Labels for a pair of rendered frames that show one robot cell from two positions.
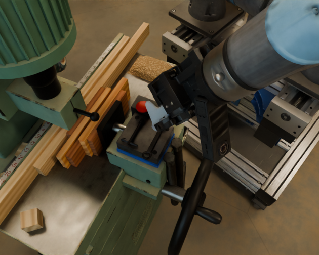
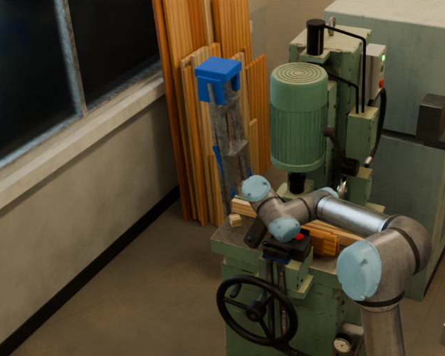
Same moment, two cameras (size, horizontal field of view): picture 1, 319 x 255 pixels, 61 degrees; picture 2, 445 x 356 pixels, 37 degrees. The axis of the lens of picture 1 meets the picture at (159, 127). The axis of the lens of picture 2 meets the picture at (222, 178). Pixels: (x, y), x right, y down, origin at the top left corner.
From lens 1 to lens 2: 1.86 m
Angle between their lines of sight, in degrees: 65
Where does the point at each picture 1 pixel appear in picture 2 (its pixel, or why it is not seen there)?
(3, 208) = (241, 208)
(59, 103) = (287, 195)
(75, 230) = (229, 239)
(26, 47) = (276, 154)
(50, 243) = (222, 231)
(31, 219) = (234, 217)
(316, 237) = not seen: outside the picture
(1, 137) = not seen: hidden behind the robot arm
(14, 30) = (275, 145)
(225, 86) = not seen: hidden behind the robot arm
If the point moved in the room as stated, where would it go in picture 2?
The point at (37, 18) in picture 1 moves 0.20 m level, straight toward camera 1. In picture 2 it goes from (282, 149) to (224, 165)
